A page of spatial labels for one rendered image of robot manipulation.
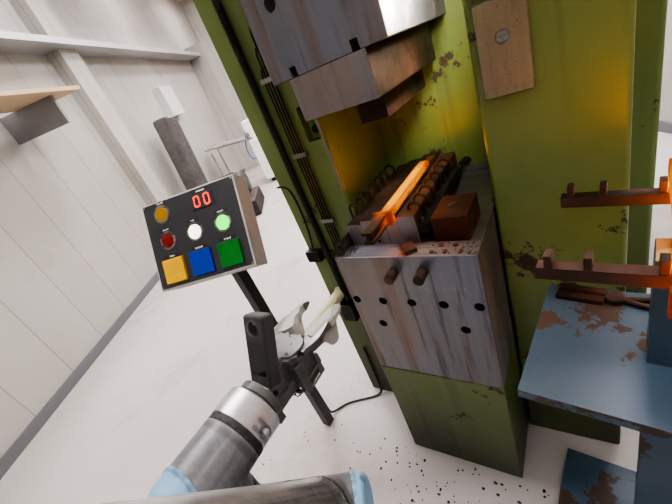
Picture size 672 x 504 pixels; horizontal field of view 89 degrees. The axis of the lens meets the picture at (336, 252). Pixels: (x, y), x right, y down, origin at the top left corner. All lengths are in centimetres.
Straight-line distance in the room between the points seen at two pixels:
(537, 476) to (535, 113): 115
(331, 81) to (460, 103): 54
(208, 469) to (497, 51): 84
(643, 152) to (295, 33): 105
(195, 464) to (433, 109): 113
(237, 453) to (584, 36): 87
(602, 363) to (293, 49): 85
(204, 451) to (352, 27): 73
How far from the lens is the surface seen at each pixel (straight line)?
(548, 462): 154
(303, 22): 83
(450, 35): 121
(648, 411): 74
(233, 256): 105
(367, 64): 77
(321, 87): 83
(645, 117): 135
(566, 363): 78
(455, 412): 128
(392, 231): 90
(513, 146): 89
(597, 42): 84
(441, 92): 124
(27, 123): 396
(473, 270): 82
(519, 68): 83
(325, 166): 107
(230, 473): 52
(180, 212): 117
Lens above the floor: 136
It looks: 27 degrees down
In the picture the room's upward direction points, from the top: 23 degrees counter-clockwise
